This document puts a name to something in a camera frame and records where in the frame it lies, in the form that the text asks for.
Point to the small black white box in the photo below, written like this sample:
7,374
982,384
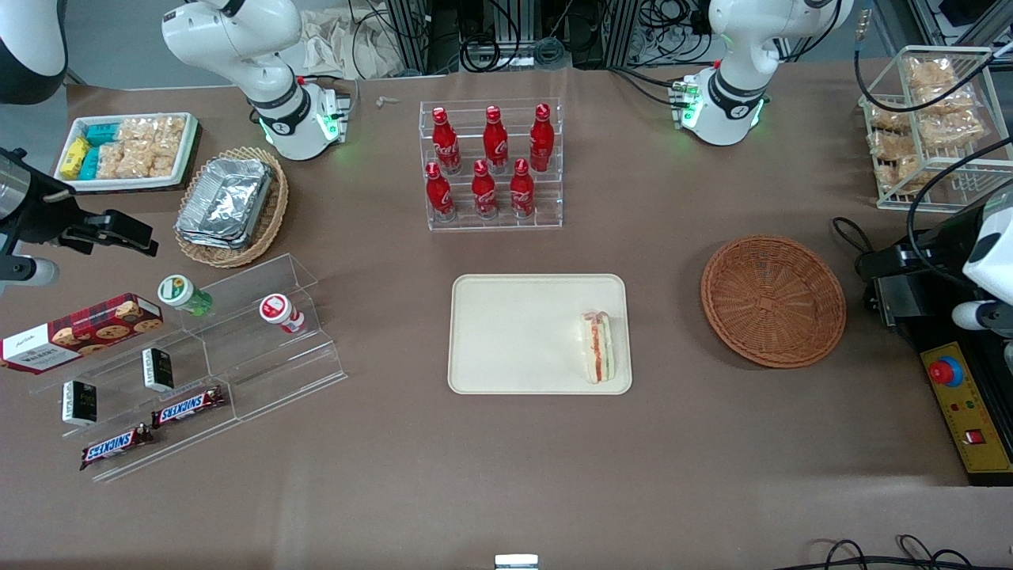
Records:
79,403
158,370

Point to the small clear plastic piece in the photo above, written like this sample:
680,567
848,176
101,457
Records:
388,100

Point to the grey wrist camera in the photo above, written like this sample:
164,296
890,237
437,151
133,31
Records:
981,316
32,271

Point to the aluminium frame rack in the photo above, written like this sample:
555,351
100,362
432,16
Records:
506,32

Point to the black yellow emergency stop box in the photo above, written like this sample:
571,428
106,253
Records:
973,427

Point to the beige plastic tray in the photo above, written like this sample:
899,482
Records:
522,332

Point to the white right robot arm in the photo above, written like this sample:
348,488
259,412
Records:
269,95

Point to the white rectangular snack tray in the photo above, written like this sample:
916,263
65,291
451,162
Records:
190,150

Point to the red tartan cookie box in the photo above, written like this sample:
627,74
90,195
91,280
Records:
79,332

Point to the oval light wicker basket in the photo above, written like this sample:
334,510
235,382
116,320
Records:
273,214

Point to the yellow snack packet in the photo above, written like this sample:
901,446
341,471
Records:
73,157

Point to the stacked aluminium foil trays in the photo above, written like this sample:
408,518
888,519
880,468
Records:
225,202

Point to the clear acrylic stepped shelf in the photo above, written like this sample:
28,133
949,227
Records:
269,372

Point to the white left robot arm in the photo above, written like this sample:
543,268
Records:
736,87

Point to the Snickers chocolate bar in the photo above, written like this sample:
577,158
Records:
115,446
188,407

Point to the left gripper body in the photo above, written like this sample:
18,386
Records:
940,243

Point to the clear rice cracker bag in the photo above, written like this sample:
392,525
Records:
111,161
930,71
948,99
138,157
898,172
168,146
888,113
952,129
888,144

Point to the round brown wicker basket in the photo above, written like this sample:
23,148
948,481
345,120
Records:
772,301

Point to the teal snack packet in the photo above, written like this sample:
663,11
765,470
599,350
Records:
90,163
101,134

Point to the red cola bottle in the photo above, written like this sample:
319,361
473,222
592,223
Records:
521,190
495,141
541,139
445,144
483,191
438,194

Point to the clear acrylic bottle rack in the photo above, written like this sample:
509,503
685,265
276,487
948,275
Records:
554,214

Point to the triangular sandwich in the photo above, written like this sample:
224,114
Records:
595,348

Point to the beige crumpled cloth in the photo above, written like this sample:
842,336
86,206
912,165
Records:
340,43

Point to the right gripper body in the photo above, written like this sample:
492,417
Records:
43,214

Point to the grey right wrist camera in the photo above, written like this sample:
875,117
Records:
32,271

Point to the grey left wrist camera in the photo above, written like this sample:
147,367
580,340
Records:
981,316

